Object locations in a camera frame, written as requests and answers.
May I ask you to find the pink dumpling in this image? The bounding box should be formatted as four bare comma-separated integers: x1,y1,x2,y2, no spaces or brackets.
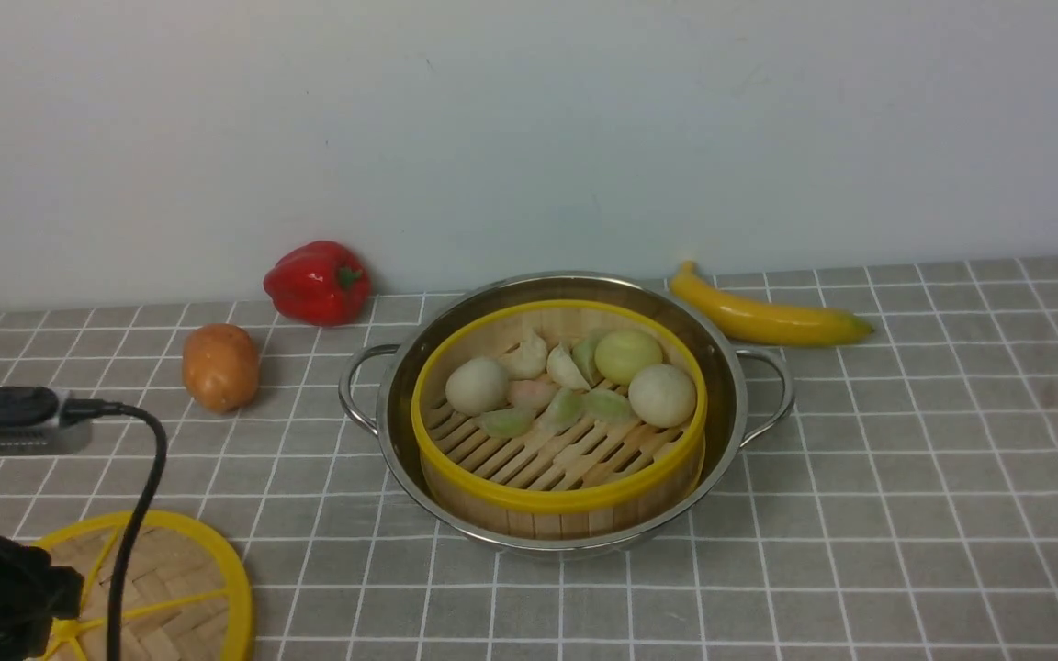
507,379,558,411

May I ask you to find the green dumpling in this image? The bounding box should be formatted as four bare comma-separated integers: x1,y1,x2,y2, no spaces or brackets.
539,387,585,435
570,330,604,390
582,388,636,424
476,409,535,439

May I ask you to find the stainless steel pot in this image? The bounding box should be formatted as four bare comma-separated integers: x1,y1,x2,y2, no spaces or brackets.
338,271,794,557

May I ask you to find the brown potato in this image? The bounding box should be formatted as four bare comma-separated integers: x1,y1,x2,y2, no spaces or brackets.
181,323,260,414

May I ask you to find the white round bun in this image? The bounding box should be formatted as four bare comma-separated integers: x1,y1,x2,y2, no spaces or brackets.
445,356,511,417
628,364,697,430

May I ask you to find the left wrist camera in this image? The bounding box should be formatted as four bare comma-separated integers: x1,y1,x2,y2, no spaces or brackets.
0,386,93,456

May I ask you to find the woven bamboo steamer lid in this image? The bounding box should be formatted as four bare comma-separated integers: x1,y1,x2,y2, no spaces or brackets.
37,510,255,660

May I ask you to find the black left camera cable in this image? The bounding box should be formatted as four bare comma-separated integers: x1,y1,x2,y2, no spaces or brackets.
61,399,169,661

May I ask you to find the bamboo steamer basket yellow rim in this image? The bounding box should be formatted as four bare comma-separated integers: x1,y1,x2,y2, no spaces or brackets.
409,298,708,541

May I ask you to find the yellow banana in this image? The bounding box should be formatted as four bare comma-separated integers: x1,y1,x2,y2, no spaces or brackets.
668,261,876,347

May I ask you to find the red bell pepper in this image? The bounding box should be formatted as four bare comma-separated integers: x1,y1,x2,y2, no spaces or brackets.
262,241,373,327

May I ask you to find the yellow-green round bun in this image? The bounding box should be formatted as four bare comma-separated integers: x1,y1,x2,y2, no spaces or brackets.
592,328,664,386

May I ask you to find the white dumpling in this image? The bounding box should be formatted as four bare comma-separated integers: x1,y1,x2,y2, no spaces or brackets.
546,342,591,392
499,328,549,380

